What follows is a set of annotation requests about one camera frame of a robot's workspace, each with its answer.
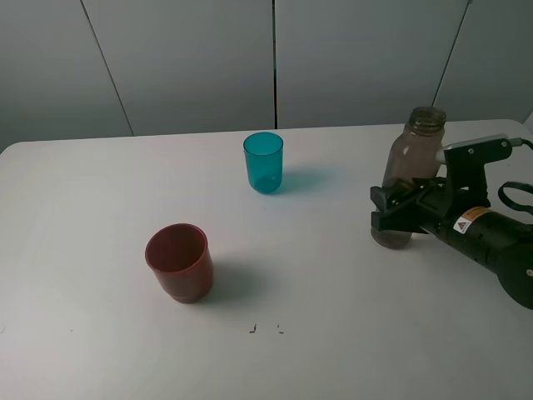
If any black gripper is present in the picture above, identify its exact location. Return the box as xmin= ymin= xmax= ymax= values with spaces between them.
xmin=371 ymin=177 xmax=516 ymax=267

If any smoky translucent plastic bottle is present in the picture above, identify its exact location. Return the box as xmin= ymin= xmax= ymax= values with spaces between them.
xmin=371 ymin=106 xmax=447 ymax=250

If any teal translucent plastic cup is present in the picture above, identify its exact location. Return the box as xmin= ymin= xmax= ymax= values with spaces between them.
xmin=243 ymin=132 xmax=284 ymax=194

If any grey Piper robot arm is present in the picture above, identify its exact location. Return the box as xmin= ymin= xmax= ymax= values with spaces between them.
xmin=370 ymin=177 xmax=532 ymax=309

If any red plastic cup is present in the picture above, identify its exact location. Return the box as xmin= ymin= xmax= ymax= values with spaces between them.
xmin=145 ymin=223 xmax=214 ymax=303

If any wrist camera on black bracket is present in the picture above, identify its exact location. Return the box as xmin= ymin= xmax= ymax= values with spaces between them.
xmin=436 ymin=134 xmax=512 ymax=207

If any black cable bundle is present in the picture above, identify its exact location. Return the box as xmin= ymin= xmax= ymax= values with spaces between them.
xmin=497 ymin=137 xmax=533 ymax=218

